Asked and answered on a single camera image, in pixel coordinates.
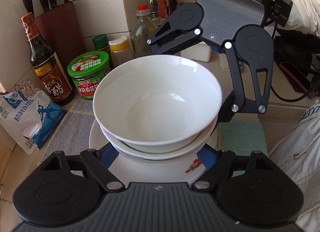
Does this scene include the white plate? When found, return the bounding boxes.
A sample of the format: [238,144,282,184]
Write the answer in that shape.
[89,121,215,186]

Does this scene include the white bowl with pink flowers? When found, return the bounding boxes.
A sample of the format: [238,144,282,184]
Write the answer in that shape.
[93,55,222,149]

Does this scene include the grey blue checked towel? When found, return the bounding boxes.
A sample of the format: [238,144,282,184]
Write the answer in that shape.
[41,101,267,160]

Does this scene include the clear glass bottle red cap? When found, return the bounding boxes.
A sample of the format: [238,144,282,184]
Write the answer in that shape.
[130,4,158,58]

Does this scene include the yellow lid spice jar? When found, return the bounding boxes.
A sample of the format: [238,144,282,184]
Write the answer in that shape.
[108,36,133,67]

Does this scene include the green lid small jar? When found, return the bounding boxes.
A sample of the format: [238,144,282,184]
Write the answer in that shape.
[92,34,110,54]

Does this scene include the white blue salt bag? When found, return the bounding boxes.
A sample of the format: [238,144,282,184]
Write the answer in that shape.
[1,89,67,155]

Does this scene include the green lid sauce jar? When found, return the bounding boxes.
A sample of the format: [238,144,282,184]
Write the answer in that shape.
[67,50,111,100]

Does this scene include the dark vinegar bottle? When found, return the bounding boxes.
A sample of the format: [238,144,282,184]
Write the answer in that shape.
[21,12,74,106]

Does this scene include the dark red knife block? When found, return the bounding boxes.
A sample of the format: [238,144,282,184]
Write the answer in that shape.
[35,2,86,71]

